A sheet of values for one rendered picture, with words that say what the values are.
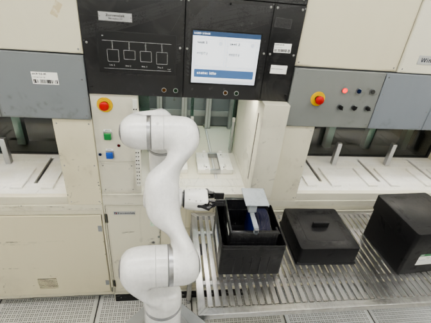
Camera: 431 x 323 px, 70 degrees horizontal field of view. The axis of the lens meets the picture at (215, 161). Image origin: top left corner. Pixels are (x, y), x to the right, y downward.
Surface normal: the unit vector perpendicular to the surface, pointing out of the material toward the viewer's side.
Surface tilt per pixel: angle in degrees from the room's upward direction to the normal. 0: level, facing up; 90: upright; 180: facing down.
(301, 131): 90
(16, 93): 90
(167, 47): 90
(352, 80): 90
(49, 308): 0
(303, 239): 0
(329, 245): 0
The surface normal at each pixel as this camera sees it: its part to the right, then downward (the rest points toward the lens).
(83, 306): 0.08, -0.86
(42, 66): 0.11, 0.51
